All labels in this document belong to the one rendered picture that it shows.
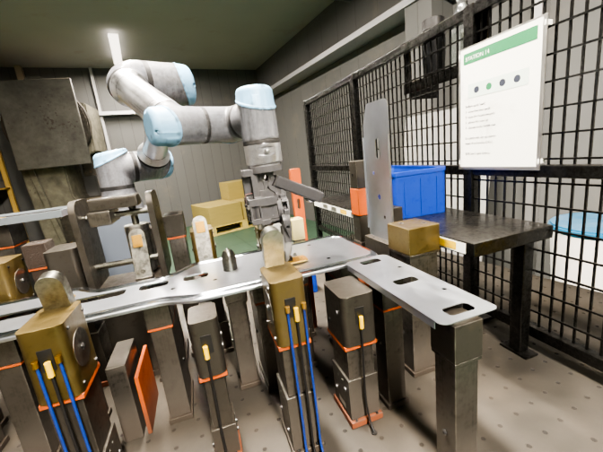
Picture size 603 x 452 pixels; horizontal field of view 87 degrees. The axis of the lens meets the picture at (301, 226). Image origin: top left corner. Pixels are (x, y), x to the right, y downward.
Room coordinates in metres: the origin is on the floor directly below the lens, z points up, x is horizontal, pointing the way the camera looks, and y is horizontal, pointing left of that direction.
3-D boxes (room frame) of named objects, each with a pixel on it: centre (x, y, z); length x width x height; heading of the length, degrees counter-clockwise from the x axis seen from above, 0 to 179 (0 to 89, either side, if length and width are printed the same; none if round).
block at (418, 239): (0.69, -0.25, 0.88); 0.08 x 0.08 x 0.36; 17
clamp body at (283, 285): (0.50, 0.04, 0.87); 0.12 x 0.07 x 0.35; 17
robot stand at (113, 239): (1.23, 0.68, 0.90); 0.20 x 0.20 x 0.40; 26
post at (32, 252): (0.77, 0.65, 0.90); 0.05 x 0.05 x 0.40; 17
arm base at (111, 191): (1.23, 0.68, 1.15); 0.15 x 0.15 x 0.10
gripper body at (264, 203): (0.67, 0.07, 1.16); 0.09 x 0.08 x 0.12; 107
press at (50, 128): (5.34, 3.50, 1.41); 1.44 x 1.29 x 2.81; 117
